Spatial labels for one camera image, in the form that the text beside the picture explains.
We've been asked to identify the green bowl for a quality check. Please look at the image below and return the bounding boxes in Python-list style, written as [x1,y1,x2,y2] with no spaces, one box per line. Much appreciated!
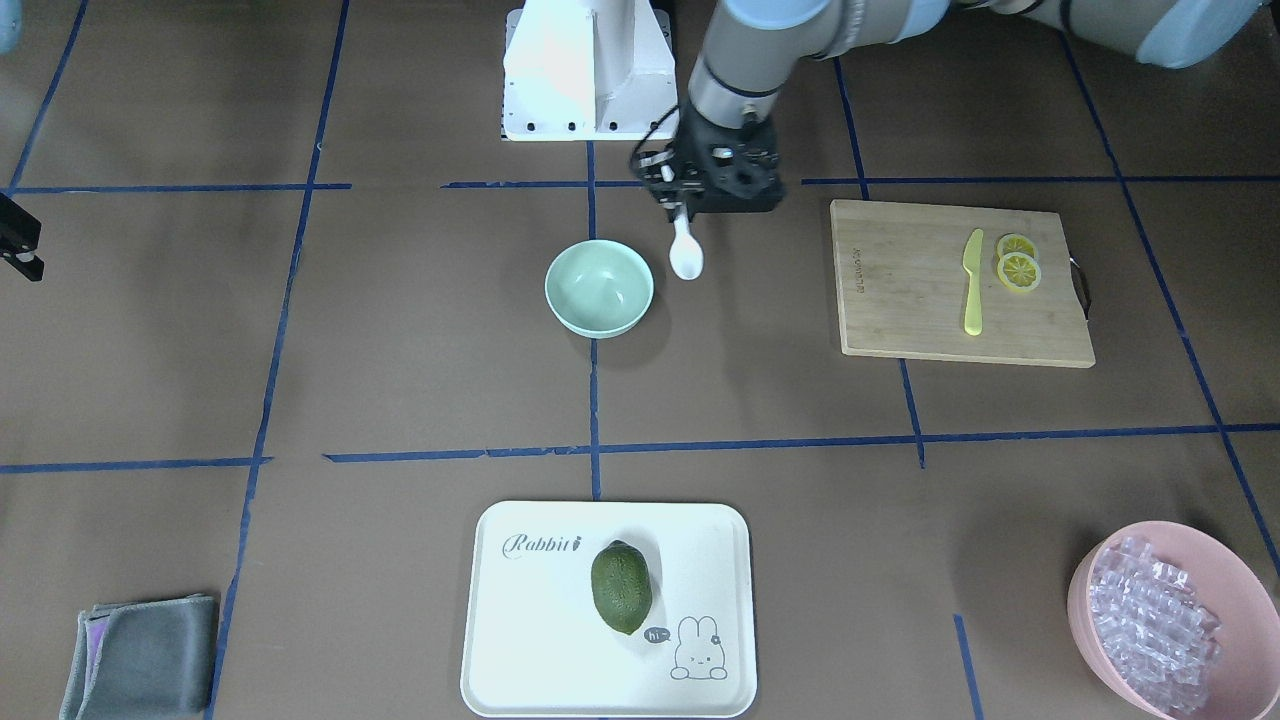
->
[544,240,655,340]

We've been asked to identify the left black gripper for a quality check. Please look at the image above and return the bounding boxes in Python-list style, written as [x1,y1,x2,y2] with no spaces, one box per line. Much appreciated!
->
[640,101,786,223]

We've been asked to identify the green avocado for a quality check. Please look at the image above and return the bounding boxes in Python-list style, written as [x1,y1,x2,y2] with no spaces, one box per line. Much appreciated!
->
[590,539,653,635]

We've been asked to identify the bamboo cutting board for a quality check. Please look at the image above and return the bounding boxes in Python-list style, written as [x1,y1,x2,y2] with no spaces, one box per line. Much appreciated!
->
[829,199,1094,368]

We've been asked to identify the white plastic spoon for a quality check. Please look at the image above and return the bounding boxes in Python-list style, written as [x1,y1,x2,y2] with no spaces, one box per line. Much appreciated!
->
[668,204,704,281]

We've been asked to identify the white rabbit tray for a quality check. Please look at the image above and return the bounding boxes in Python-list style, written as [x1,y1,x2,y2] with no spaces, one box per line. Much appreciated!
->
[460,500,759,719]

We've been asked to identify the lower lemon slice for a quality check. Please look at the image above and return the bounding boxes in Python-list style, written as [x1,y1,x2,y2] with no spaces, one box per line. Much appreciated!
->
[995,252,1043,293]

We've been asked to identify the grey folded cloth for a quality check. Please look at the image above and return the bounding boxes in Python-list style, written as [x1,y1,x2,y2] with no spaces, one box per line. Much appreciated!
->
[58,594,218,719]

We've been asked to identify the white support pillar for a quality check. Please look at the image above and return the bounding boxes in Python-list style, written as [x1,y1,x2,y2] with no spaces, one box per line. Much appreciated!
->
[524,1,637,101]

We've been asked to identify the white pillar base plate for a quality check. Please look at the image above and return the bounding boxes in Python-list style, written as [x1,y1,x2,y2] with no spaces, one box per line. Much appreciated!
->
[500,1,678,142]

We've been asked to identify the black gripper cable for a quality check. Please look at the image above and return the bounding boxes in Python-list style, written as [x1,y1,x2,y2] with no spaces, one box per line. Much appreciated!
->
[628,100,686,186]

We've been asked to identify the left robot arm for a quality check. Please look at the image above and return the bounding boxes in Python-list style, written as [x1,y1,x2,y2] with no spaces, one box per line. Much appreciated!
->
[628,1,1260,224]

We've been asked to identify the clear ice cubes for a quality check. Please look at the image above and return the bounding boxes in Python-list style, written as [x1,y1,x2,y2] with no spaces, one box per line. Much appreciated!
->
[1087,536,1222,715]

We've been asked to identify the pink bowl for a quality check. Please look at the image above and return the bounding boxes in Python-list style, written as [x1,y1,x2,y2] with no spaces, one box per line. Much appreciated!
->
[1065,520,1279,719]

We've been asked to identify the yellow plastic knife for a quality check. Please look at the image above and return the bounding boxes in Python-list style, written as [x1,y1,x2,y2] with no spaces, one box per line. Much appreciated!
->
[963,228,984,337]

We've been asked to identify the upper lemon slice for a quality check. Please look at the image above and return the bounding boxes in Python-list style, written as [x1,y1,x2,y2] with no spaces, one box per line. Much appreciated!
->
[995,233,1039,260]

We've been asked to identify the lemon slice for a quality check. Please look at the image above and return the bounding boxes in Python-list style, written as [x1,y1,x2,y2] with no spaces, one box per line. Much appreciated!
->
[995,233,1039,260]
[995,252,1043,293]

